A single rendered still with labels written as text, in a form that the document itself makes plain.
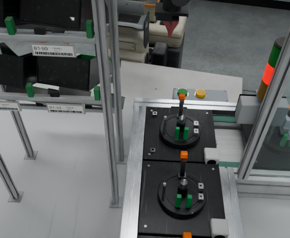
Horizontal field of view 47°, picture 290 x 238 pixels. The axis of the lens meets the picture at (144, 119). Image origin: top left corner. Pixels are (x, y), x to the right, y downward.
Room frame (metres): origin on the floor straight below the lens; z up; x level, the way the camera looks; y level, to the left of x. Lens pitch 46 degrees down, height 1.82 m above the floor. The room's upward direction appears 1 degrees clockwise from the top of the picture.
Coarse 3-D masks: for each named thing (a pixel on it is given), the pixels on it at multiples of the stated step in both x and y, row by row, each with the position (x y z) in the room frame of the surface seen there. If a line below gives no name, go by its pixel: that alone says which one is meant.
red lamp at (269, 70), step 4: (268, 64) 0.63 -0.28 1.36; (268, 68) 0.63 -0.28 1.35; (272, 68) 0.62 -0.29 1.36; (264, 72) 0.64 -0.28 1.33; (268, 72) 0.62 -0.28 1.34; (272, 72) 0.62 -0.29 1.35; (264, 76) 0.63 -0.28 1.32; (268, 76) 0.62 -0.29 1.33; (264, 80) 0.63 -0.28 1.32; (268, 80) 0.62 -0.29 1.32; (268, 84) 0.61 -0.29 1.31
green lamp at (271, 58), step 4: (272, 48) 0.64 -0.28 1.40; (276, 48) 0.62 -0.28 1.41; (272, 52) 0.63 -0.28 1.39; (276, 52) 0.62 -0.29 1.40; (272, 56) 0.63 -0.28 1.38; (276, 56) 0.62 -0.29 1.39; (268, 60) 0.64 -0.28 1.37; (272, 60) 0.62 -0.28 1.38; (276, 60) 0.62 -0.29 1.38; (272, 64) 0.62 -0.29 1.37
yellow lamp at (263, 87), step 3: (261, 81) 0.64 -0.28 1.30; (261, 84) 0.63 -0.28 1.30; (264, 84) 0.62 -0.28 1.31; (261, 87) 0.63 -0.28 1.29; (264, 87) 0.62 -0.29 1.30; (258, 90) 0.63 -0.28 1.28; (261, 90) 0.62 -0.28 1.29; (264, 90) 0.62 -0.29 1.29; (258, 93) 0.63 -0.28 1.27; (261, 93) 0.62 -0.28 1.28; (264, 93) 0.62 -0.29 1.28; (258, 96) 0.63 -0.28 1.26; (261, 96) 0.62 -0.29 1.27; (261, 99) 0.62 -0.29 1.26
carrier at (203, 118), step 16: (160, 112) 0.86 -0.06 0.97; (176, 112) 0.86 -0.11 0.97; (192, 112) 0.86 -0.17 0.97; (208, 112) 0.86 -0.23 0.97; (160, 128) 0.76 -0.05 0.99; (176, 128) 0.72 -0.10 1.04; (192, 128) 0.76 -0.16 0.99; (208, 128) 0.78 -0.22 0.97; (144, 144) 0.71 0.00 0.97; (160, 144) 0.71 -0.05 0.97; (176, 144) 0.70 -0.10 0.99; (192, 144) 0.70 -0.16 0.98; (208, 144) 0.71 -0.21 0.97; (144, 160) 0.65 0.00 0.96; (160, 160) 0.65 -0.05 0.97; (176, 160) 0.65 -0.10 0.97; (192, 160) 0.65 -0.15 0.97; (208, 160) 0.64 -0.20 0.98
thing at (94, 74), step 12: (48, 60) 0.63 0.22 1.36; (60, 60) 0.62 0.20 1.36; (72, 60) 0.62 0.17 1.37; (84, 60) 0.62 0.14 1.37; (96, 60) 0.65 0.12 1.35; (120, 60) 0.83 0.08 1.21; (48, 72) 0.62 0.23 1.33; (60, 72) 0.61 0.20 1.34; (72, 72) 0.61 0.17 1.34; (84, 72) 0.61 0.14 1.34; (96, 72) 0.64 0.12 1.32; (48, 84) 0.61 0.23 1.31; (60, 84) 0.60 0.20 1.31; (72, 84) 0.60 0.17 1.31; (84, 84) 0.59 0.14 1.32; (96, 84) 0.63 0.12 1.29
